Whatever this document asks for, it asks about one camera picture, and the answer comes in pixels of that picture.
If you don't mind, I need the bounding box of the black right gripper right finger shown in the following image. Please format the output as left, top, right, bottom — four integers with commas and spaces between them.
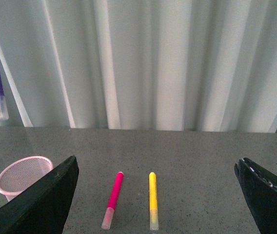
234, 157, 277, 234

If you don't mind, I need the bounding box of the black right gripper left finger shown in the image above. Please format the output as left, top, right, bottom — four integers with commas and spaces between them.
0, 156, 79, 234

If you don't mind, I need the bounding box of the pink marker pen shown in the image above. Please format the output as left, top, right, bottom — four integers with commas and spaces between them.
101, 172, 124, 230

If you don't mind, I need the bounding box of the pink mesh cup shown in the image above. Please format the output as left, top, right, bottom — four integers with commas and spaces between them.
0, 156, 54, 201

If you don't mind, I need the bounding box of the yellow marker pen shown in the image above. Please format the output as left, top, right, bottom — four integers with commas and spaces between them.
149, 172, 159, 231

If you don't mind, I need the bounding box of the white pleated curtain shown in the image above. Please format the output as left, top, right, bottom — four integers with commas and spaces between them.
0, 0, 277, 133

